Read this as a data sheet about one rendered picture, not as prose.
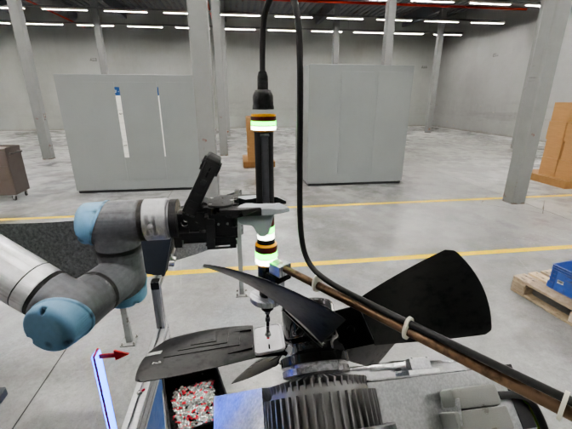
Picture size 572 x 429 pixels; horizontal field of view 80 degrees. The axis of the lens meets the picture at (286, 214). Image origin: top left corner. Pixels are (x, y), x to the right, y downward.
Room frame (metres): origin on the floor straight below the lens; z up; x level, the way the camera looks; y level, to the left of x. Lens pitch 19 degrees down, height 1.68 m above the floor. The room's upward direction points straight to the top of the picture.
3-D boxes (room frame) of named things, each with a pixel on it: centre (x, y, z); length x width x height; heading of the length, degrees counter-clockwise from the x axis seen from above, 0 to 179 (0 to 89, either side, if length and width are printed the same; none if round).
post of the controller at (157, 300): (1.08, 0.47, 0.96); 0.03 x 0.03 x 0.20; 8
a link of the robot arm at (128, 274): (0.55, 0.30, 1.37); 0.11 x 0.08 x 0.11; 173
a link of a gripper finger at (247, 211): (0.57, 0.09, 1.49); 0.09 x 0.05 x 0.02; 88
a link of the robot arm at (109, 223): (0.57, 0.31, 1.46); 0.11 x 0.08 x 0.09; 98
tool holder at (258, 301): (0.60, 0.03, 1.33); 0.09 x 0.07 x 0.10; 43
